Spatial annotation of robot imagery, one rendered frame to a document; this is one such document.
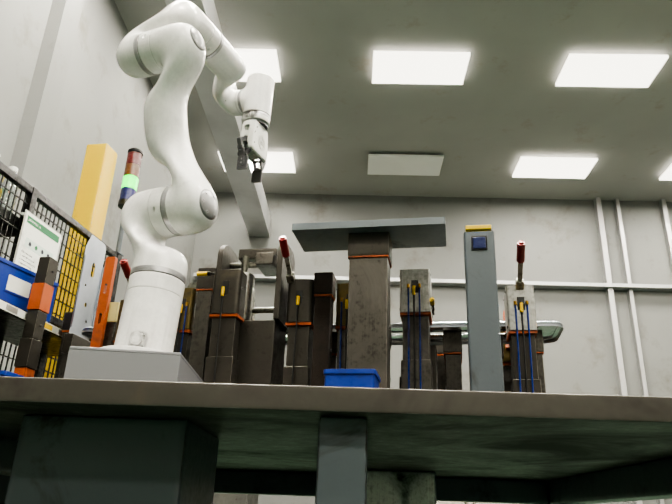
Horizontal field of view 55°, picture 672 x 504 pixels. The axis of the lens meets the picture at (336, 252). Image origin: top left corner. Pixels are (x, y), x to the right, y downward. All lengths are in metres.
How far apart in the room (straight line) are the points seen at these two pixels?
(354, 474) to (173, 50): 1.00
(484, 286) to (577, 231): 10.70
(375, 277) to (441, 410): 0.54
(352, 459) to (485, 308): 0.56
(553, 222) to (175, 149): 10.88
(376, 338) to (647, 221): 11.40
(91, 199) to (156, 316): 1.60
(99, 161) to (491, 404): 2.29
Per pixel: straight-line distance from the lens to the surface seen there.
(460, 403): 1.06
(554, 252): 11.88
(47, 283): 2.09
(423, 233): 1.57
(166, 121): 1.55
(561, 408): 1.09
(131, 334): 1.37
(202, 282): 1.76
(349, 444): 1.07
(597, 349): 11.53
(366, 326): 1.48
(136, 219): 1.52
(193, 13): 1.75
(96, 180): 2.97
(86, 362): 1.34
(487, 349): 1.46
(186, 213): 1.46
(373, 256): 1.53
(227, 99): 2.01
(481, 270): 1.51
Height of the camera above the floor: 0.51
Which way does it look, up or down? 22 degrees up
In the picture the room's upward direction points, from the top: 2 degrees clockwise
